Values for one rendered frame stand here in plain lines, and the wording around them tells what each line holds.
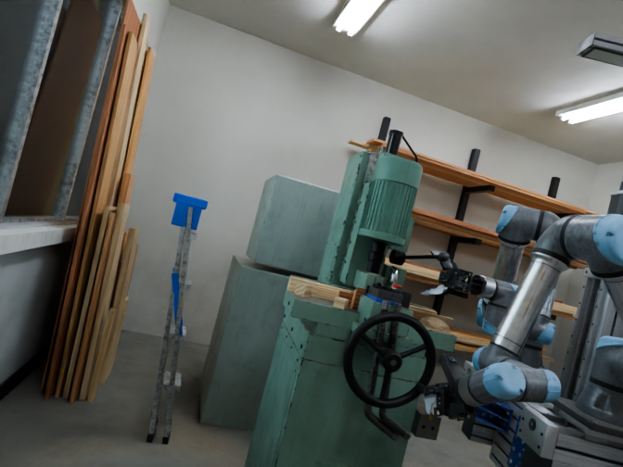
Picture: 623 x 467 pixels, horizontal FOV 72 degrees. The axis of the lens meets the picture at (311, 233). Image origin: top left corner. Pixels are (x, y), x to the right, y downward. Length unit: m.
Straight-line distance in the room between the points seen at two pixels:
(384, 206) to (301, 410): 0.76
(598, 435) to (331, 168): 3.04
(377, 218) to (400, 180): 0.16
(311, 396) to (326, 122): 2.92
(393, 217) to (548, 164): 3.75
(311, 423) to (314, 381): 0.14
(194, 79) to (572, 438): 3.49
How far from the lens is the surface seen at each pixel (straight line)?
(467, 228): 3.96
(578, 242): 1.21
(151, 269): 3.81
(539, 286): 1.25
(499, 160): 4.80
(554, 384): 1.16
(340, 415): 1.55
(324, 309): 1.43
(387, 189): 1.57
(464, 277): 1.53
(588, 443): 1.49
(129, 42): 2.57
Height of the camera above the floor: 1.09
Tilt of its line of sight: 1 degrees up
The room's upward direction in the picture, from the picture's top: 14 degrees clockwise
